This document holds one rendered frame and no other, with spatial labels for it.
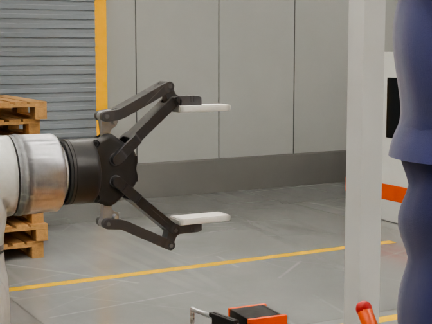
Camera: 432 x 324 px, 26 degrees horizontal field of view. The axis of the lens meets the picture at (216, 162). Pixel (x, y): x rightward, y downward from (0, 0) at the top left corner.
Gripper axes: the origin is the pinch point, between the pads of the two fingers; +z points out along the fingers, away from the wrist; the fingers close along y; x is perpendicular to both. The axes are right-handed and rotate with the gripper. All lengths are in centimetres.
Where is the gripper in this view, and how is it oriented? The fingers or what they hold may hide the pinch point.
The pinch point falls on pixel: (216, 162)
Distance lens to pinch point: 115.4
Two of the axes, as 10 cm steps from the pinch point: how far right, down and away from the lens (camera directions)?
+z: 8.8, -0.6, 4.7
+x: 4.7, 1.1, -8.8
